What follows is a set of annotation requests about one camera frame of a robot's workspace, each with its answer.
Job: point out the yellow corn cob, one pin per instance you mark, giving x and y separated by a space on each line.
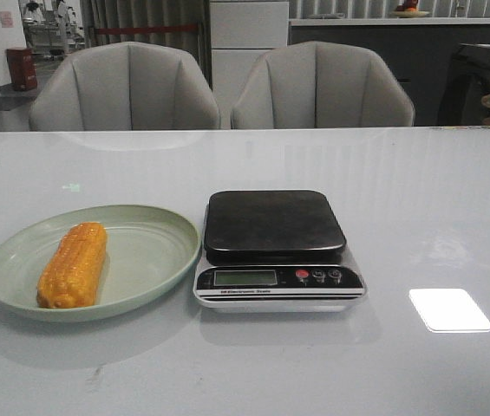
71 277

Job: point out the black silver kitchen scale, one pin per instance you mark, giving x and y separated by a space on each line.
275 251

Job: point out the grey armchair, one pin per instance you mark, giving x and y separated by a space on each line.
321 85
126 86

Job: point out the red trash bin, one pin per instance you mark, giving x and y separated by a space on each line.
22 69

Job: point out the fruit bowl on counter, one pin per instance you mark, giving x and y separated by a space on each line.
408 9

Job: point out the dark grey counter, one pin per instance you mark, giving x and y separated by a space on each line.
418 50

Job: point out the light green plate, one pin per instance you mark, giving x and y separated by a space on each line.
149 250

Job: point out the pink wall notice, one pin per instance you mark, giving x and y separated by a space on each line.
6 19

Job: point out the dark side table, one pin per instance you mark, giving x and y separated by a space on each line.
467 82

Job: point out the white cabinet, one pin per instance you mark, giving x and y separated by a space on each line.
240 32

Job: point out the left grey armchair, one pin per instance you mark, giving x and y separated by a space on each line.
126 86

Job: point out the right grey armchair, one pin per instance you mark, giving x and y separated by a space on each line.
321 85

